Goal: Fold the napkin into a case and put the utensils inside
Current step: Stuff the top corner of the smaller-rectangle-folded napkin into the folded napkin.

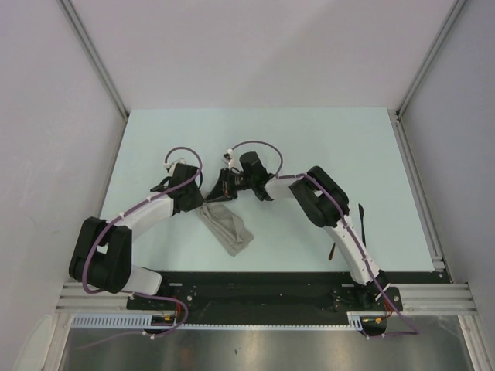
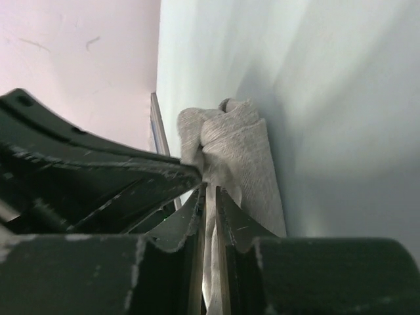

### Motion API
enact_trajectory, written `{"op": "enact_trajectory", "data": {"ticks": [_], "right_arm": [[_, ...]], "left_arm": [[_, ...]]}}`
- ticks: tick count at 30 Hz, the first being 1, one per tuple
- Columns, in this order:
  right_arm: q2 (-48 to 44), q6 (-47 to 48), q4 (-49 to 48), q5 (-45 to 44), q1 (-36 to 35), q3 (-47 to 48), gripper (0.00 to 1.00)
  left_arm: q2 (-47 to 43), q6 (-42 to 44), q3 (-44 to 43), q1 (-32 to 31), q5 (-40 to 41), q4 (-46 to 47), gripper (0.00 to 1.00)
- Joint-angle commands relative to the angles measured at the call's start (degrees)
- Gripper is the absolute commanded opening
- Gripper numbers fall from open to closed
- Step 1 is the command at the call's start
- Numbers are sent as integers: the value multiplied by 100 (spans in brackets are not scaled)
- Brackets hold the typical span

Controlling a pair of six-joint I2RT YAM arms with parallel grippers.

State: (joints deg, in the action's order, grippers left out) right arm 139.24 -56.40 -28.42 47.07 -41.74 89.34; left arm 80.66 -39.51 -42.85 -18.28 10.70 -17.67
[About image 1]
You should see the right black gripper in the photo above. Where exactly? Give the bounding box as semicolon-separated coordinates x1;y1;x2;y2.
207;168;255;203

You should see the grey cloth napkin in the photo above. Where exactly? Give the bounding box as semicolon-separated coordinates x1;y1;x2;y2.
198;203;254;257

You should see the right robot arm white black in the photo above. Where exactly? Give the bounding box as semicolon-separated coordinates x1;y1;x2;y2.
206;151;390;310

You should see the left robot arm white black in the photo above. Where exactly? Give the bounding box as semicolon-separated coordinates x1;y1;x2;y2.
69;162;203;309

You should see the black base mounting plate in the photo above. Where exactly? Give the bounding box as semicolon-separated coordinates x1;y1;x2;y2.
79;270;452;325

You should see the copper fork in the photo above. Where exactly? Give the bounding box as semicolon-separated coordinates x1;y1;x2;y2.
328;243;336;261

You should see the black knife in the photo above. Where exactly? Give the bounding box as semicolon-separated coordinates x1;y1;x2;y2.
357;203;367;246

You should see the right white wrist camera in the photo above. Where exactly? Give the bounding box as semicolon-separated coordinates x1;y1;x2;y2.
222;148;237;169

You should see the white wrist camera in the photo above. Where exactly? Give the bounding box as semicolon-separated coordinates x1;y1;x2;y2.
222;148;237;169
164;158;186;172

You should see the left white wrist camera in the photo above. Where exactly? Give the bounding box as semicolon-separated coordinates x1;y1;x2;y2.
164;158;186;172

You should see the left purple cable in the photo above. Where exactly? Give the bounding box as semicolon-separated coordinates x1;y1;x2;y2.
75;146;204;351

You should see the white slotted cable duct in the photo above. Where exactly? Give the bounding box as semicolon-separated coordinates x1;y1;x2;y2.
71;311;382;332

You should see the aluminium front rail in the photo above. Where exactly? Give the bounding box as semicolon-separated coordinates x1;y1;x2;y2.
56;282;477;315

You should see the left aluminium corner post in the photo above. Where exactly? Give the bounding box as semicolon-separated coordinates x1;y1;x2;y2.
56;0;130;122

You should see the aluminium corner post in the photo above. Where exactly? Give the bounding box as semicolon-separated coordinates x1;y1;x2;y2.
56;0;130;122
395;0;469;118

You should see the right aluminium corner post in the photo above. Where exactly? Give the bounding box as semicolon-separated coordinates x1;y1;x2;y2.
395;0;469;118

